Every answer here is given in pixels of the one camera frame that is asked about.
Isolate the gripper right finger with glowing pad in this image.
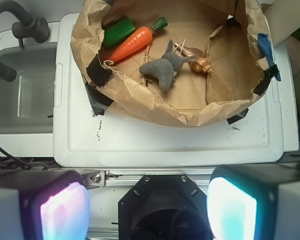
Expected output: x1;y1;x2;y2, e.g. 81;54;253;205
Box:
207;163;300;240

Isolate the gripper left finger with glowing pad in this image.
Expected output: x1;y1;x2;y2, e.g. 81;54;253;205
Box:
0;170;91;240

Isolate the gray plush animal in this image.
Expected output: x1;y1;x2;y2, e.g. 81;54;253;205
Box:
138;39;198;92

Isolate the white plastic lid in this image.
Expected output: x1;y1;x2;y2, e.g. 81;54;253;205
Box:
53;13;284;169

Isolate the gray sink basin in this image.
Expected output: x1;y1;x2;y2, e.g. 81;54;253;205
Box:
0;42;57;135

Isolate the tan spiral seashell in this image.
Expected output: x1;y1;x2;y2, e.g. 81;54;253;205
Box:
190;57;214;74

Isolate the blue tape strip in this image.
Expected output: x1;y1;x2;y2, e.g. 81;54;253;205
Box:
257;33;282;82

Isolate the brown paper scrap with sticks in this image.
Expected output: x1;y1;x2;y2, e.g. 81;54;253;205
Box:
173;38;207;58

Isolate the black curved faucet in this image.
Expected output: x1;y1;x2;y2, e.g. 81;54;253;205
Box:
0;0;51;83

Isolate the green plastic block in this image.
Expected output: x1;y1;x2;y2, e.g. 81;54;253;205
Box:
102;16;136;49

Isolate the orange toy carrot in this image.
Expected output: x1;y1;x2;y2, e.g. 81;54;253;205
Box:
108;17;168;63

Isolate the black cable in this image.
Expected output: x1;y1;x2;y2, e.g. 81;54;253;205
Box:
0;141;56;171

